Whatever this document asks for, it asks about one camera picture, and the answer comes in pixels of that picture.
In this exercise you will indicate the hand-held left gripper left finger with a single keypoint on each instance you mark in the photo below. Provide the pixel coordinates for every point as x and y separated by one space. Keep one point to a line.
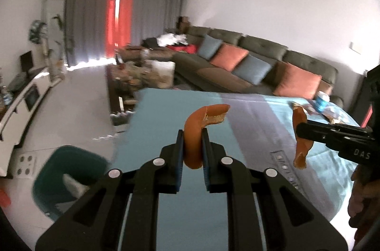
179 163

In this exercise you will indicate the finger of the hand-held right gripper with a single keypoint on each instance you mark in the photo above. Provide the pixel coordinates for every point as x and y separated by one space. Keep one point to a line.
353 129
320 135

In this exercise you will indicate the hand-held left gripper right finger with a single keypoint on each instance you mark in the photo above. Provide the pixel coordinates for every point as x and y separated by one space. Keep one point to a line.
206 163

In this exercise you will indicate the orange peel strip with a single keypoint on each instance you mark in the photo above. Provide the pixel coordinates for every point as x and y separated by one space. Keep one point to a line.
304 150
193 126

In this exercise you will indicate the teal trash bin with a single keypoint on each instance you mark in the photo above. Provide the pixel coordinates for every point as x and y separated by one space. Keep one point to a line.
47 179

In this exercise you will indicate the person's right hand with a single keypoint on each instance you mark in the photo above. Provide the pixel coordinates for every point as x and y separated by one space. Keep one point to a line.
363 194

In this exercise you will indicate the white brown snack packet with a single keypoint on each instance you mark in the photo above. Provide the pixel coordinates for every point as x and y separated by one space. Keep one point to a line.
334 116

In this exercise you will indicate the dark red packet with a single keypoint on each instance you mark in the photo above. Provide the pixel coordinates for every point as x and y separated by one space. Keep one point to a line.
312 109

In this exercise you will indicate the blue paper cup white lid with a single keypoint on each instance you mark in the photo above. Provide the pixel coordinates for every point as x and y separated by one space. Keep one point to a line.
322 102

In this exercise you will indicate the brown cushion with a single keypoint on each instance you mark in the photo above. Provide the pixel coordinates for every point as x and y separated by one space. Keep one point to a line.
324 89

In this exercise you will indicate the orange cushion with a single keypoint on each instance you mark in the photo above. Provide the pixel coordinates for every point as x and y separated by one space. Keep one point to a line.
297 81
228 57

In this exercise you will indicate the blue patterned table cloth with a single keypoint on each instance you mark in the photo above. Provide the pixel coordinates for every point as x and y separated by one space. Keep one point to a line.
252 126

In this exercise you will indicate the white paper bag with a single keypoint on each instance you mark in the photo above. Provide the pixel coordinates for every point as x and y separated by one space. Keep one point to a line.
162 73

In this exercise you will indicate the blue cushion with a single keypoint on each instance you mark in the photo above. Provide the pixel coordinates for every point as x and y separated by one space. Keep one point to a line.
209 46
252 69

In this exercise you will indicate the cluttered coffee table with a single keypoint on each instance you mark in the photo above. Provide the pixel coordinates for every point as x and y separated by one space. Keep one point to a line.
130 76

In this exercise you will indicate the green sofa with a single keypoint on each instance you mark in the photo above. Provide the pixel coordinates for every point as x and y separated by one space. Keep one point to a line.
267 45

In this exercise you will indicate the white foam net sleeve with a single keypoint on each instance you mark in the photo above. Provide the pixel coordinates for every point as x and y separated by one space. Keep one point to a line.
75 185

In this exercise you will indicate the red cloth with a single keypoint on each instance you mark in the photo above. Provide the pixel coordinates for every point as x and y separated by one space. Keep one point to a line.
182 48

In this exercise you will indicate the black garment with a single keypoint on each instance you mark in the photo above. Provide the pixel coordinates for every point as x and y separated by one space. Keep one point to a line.
150 42

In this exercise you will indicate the white cloth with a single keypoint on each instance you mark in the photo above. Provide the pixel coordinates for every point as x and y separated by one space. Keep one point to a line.
172 39

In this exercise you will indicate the cardboard box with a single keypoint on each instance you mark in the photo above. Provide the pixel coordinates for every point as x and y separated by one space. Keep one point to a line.
182 23

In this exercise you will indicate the white power strip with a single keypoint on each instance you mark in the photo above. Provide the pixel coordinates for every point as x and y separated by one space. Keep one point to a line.
25 165

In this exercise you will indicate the grey and orange curtain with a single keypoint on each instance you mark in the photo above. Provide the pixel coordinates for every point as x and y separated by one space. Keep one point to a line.
151 7
86 19

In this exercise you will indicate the tall green houseplant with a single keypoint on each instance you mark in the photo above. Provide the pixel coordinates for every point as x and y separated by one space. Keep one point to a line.
68 40

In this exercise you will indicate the white TV cabinet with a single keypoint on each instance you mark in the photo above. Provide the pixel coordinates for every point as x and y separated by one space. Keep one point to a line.
17 111

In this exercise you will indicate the white standing air conditioner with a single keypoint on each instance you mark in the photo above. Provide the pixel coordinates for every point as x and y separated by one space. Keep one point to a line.
55 31

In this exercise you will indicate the grey flat device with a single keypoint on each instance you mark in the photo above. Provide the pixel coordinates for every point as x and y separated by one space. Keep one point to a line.
16 82

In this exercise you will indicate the black monitor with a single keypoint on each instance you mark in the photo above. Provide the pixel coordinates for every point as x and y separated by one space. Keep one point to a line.
26 60

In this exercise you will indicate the fan with patterned cover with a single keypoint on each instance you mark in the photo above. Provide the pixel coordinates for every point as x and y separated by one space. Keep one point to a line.
38 31

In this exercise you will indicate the white wall switch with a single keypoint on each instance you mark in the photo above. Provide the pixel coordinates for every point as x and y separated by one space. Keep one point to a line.
355 48

